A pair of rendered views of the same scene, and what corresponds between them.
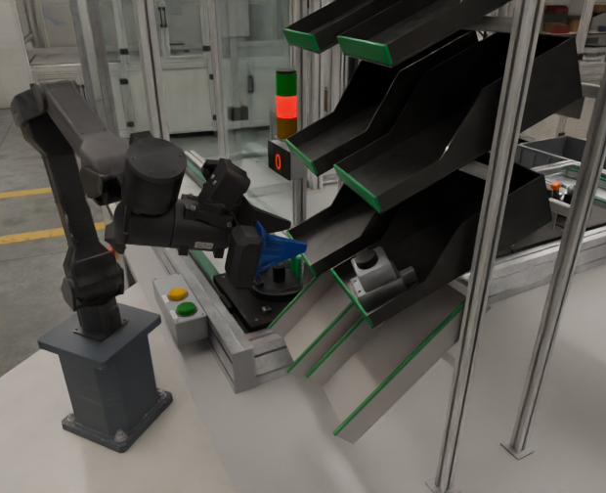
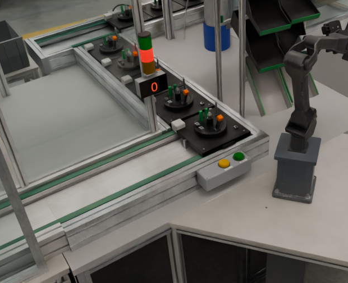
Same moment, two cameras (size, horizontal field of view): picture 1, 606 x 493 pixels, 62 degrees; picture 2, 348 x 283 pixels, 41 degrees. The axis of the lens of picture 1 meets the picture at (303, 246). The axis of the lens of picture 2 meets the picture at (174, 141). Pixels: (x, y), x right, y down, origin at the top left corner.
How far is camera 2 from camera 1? 208 cm
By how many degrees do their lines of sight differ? 74
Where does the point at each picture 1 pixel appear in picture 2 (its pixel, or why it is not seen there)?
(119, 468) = (323, 177)
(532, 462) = not seen: hidden behind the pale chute
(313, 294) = (255, 92)
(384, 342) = (285, 74)
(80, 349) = (316, 146)
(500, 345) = (214, 88)
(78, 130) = (335, 38)
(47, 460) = (329, 201)
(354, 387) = not seen: hidden behind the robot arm
